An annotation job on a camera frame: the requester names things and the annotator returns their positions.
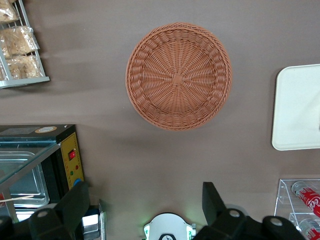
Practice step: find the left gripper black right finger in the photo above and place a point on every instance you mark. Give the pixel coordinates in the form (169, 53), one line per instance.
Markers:
(215, 210)

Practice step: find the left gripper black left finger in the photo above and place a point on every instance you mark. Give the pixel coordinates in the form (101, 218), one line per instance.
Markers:
(72, 202)

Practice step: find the tray of packaged crackers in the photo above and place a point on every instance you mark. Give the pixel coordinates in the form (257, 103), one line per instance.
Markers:
(25, 82)

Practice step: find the beige rectangular serving tray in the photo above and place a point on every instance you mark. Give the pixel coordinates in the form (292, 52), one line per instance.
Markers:
(297, 107)

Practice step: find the brown round wicker basket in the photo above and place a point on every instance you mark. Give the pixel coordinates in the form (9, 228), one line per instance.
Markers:
(178, 77)

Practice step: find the stainless steel pan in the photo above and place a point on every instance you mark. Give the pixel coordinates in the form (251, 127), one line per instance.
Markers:
(25, 180)

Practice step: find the black glass food warmer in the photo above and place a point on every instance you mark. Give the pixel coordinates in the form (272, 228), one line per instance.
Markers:
(67, 140)

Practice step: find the clear acrylic bottle rack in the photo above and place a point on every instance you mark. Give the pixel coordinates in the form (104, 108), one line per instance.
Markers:
(283, 195)

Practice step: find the red cola bottle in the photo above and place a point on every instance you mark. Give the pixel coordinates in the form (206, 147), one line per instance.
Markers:
(308, 197)
(311, 228)

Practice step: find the clear bag of puffed snacks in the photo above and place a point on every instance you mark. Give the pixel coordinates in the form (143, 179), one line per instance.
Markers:
(25, 66)
(18, 42)
(7, 11)

